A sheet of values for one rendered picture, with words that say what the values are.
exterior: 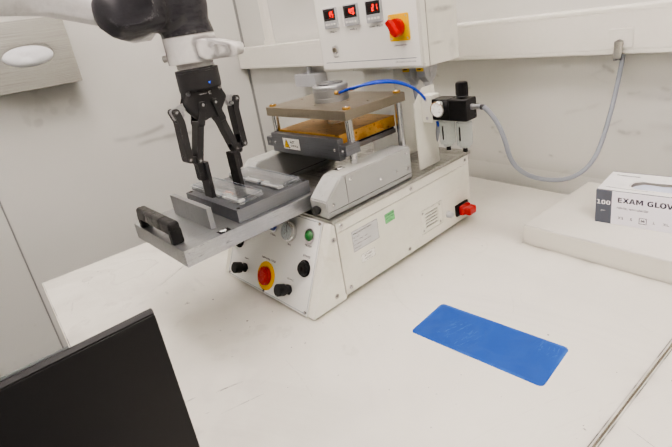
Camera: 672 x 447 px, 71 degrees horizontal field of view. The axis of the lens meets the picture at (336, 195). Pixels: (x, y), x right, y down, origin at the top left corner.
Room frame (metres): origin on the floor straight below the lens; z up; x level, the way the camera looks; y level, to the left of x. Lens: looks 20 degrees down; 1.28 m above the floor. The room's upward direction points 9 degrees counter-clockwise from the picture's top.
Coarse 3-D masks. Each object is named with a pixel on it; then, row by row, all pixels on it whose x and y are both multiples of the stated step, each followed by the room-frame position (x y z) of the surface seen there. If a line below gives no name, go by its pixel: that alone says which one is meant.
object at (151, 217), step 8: (144, 208) 0.82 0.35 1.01; (144, 216) 0.80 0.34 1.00; (152, 216) 0.78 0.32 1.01; (160, 216) 0.76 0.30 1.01; (144, 224) 0.83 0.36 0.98; (152, 224) 0.78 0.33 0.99; (160, 224) 0.75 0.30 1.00; (168, 224) 0.72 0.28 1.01; (176, 224) 0.73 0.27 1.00; (168, 232) 0.72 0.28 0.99; (176, 232) 0.73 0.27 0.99; (176, 240) 0.72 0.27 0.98
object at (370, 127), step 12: (312, 120) 1.13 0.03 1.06; (324, 120) 1.11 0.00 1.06; (360, 120) 1.04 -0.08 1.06; (372, 120) 1.02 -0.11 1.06; (384, 120) 1.02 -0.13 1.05; (300, 132) 1.03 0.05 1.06; (312, 132) 1.00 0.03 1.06; (324, 132) 0.98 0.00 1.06; (336, 132) 0.96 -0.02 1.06; (360, 132) 0.97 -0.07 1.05; (372, 132) 0.99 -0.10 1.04; (384, 132) 1.02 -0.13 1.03; (360, 144) 0.97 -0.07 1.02
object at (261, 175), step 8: (248, 168) 1.00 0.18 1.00; (256, 168) 0.99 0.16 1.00; (248, 176) 0.94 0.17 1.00; (256, 176) 0.93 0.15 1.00; (264, 176) 0.92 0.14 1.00; (272, 176) 0.91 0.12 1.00; (280, 176) 0.90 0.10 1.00; (288, 176) 0.89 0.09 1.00; (296, 176) 0.88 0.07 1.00; (272, 184) 0.86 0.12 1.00; (280, 184) 0.85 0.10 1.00
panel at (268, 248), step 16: (304, 224) 0.86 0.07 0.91; (320, 224) 0.83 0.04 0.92; (256, 240) 0.96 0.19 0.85; (272, 240) 0.92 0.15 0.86; (304, 240) 0.85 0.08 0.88; (320, 240) 0.82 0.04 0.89; (240, 256) 0.99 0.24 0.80; (256, 256) 0.94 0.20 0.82; (272, 256) 0.90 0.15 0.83; (288, 256) 0.87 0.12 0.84; (304, 256) 0.83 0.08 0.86; (256, 272) 0.93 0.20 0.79; (272, 272) 0.89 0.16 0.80; (288, 272) 0.85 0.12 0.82; (256, 288) 0.91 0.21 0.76; (272, 288) 0.87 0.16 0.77; (304, 288) 0.80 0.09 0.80; (288, 304) 0.82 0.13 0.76; (304, 304) 0.79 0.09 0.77
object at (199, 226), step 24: (312, 192) 0.87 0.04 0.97; (168, 216) 0.87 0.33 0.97; (192, 216) 0.82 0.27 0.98; (216, 216) 0.83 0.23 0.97; (264, 216) 0.79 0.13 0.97; (288, 216) 0.82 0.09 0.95; (144, 240) 0.84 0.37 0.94; (168, 240) 0.75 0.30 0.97; (192, 240) 0.73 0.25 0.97; (216, 240) 0.73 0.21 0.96; (240, 240) 0.76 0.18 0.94; (192, 264) 0.70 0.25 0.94
